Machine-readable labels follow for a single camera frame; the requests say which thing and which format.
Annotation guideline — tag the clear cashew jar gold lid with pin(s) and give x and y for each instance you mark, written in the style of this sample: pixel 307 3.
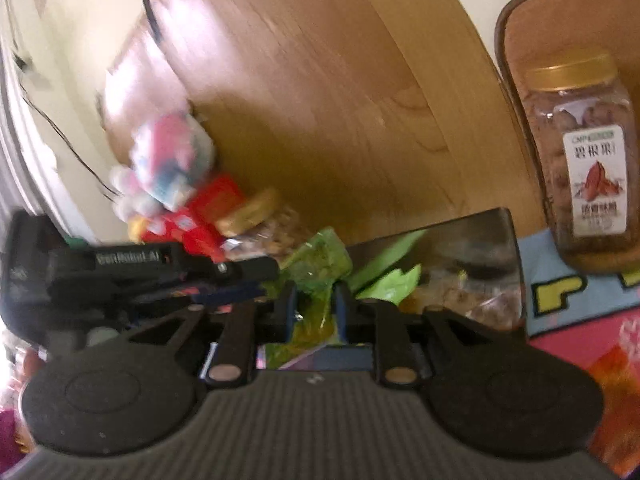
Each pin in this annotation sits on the clear cashew jar gold lid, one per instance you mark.
pixel 260 225

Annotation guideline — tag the blue pink printed blanket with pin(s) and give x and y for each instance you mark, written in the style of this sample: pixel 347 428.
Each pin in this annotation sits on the blue pink printed blanket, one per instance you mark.
pixel 575 310

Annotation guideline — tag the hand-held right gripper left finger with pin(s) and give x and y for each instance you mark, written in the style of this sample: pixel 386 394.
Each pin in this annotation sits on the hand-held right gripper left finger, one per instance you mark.
pixel 289 310

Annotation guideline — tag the clear pecan jar gold lid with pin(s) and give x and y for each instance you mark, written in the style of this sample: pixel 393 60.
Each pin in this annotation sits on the clear pecan jar gold lid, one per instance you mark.
pixel 582 170

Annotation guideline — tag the red snack packet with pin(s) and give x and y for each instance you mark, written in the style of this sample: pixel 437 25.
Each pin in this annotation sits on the red snack packet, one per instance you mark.
pixel 617 400

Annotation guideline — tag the clear grain bag white labels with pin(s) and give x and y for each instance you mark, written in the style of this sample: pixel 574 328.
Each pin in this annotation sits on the clear grain bag white labels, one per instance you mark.
pixel 475 305

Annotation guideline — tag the black storage box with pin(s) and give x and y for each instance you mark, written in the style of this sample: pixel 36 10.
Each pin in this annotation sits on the black storage box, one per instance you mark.
pixel 470 255

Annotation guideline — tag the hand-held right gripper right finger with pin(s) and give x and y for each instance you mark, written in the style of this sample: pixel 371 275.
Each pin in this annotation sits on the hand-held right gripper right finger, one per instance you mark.
pixel 343 310

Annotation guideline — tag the yellow plush duck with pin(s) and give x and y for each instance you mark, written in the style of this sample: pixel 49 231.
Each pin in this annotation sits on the yellow plush duck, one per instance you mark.
pixel 136 229

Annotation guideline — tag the pastel plush toy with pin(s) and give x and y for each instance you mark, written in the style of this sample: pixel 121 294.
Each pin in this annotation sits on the pastel plush toy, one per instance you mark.
pixel 165 165

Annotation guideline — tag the brown cushion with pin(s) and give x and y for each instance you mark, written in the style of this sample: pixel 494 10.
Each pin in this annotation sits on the brown cushion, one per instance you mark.
pixel 520 60

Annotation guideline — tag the wooden headboard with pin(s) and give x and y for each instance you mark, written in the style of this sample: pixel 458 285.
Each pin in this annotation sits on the wooden headboard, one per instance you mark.
pixel 325 100

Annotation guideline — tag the red gift box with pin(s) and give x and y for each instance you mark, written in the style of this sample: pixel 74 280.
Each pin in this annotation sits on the red gift box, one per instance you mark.
pixel 200 220

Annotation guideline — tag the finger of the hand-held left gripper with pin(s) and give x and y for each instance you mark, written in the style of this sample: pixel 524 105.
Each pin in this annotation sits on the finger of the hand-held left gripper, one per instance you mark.
pixel 230 294
pixel 250 270

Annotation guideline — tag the light green small packet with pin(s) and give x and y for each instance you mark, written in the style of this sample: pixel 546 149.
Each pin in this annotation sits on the light green small packet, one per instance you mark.
pixel 387 285

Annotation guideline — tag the green pistachio bag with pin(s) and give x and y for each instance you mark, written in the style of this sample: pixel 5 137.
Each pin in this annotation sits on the green pistachio bag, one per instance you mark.
pixel 312 280

